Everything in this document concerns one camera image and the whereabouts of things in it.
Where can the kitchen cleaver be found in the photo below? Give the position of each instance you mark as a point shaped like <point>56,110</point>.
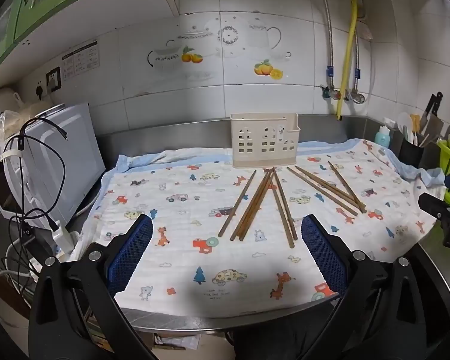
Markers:
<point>432,120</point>

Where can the set of wooden chopsticks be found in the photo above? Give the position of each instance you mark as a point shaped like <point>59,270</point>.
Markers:
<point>251,210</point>

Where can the white power adapter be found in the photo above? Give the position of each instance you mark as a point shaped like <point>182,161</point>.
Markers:
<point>63,240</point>

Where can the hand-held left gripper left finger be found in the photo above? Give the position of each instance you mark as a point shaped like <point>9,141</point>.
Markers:
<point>131,255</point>

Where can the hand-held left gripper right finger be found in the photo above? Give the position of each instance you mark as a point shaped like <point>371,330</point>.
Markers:
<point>322,255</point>

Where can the black utensil cup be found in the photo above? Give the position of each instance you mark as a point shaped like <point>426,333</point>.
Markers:
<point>410,153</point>

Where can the white rice paddle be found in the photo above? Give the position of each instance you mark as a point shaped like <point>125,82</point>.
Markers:
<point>404,123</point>

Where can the clear plastic bag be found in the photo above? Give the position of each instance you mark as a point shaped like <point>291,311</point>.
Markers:
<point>3,123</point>

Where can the printed cartoon blanket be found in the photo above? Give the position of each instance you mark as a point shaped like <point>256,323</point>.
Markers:
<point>195,202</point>

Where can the green wall cabinet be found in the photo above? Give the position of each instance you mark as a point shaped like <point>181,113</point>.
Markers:
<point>30,7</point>

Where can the white microwave oven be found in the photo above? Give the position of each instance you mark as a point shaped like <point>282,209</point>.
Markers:
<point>71,150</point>

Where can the metal water valve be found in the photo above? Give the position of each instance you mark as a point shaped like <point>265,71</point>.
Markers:
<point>356,97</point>

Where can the yellow brush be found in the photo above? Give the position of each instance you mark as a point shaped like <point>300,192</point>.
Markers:
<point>416,123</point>

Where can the beige plastic utensil holder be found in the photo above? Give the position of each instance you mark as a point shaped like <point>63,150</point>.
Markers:
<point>247,127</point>

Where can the teal bottle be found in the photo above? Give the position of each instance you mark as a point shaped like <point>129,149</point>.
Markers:
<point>382,137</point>

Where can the white kettle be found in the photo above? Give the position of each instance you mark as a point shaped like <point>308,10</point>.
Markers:
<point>7,99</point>

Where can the instruction wall sticker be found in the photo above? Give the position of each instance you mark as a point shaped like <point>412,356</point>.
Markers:
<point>80,60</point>

